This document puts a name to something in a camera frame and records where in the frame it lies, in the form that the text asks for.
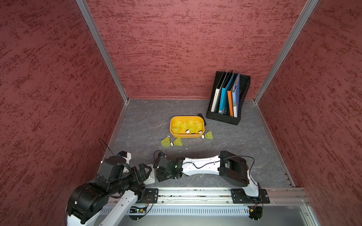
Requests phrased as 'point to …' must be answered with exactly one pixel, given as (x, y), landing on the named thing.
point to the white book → (217, 92)
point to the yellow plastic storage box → (182, 133)
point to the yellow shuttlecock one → (192, 125)
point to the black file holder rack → (245, 81)
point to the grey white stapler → (151, 178)
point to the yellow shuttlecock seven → (185, 126)
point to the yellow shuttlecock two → (178, 124)
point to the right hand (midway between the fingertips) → (161, 178)
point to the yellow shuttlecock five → (208, 135)
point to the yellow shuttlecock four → (177, 141)
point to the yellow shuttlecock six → (166, 141)
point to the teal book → (223, 92)
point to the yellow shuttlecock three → (199, 127)
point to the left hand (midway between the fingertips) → (143, 177)
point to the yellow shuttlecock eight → (176, 130)
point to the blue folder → (235, 93)
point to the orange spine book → (230, 102)
